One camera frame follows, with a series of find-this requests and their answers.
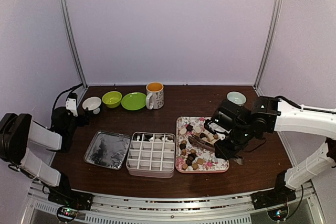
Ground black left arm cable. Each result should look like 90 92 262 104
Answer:
51 83 84 114

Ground white black bowl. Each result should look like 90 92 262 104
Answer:
82 97 102 115

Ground left aluminium frame post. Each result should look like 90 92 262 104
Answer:
59 0 88 89

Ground white oval chocolate upper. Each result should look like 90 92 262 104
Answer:
194 126 201 133

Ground pink tin box with dividers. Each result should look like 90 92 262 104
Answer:
126 132 175 179

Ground white mug with orange inside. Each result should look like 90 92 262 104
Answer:
146 82 164 110

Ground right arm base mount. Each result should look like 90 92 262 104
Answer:
251 171 296 222

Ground pink bunny tin lid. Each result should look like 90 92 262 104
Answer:
83 131 131 170

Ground green bowl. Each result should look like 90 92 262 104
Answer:
102 91 122 108

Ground metal tongs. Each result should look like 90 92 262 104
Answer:
188 134 244 165

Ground green plate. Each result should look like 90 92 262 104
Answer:
121 92 146 111

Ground dark square chocolate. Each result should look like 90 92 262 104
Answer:
186 124 193 132

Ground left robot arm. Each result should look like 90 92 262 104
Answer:
1 107 89 205

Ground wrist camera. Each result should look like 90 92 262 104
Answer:
204 119 228 136
65 92 78 117

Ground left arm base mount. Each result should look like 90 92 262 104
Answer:
47 173 93 223

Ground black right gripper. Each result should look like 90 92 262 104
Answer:
214 124 254 161

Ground front aluminium rail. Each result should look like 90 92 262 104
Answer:
19 186 327 223

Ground pale blue ceramic bowl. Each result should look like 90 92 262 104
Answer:
227 91 247 106

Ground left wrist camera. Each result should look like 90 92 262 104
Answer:
65 92 78 117

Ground floral pink tray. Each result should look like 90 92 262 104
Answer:
175 116 229 173

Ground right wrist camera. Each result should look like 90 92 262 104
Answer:
204 119 228 136

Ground aluminium frame post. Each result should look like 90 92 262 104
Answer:
254 0 283 93
59 0 88 89

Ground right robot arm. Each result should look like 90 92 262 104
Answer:
204 95 335 204

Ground right aluminium frame post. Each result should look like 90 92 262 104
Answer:
254 0 283 93

